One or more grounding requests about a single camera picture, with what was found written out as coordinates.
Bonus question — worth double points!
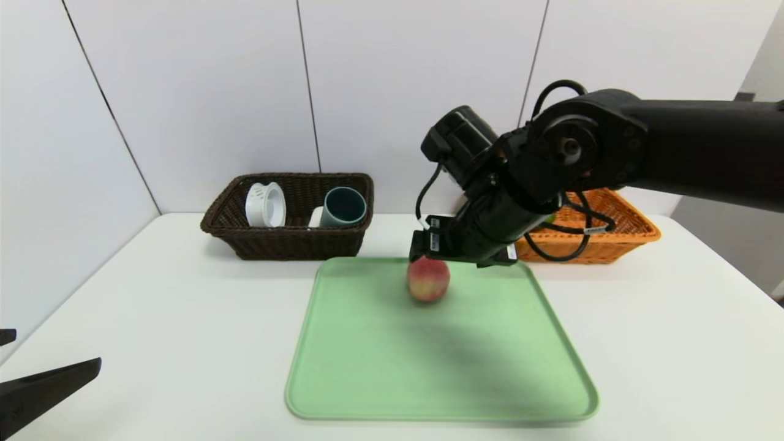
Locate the clear tape roll spool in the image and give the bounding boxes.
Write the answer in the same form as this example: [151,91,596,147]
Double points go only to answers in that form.
[244,181,287,228]

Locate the orange wicker basket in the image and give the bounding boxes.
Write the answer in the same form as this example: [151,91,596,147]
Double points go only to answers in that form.
[513,187,662,265]

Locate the red yellow peach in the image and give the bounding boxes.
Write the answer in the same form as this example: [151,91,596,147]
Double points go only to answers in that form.
[407,257,451,303]

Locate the light green plastic tray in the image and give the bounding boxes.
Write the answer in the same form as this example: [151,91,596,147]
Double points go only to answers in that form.
[284,257,600,423]

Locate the dark brown wicker basket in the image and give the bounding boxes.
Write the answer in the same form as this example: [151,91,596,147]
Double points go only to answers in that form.
[200,173,374,261]

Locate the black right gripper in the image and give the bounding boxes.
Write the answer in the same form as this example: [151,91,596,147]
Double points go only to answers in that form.
[409,187,546,268]

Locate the blue grey plastic cup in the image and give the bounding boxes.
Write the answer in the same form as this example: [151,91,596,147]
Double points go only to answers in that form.
[319,186,369,229]

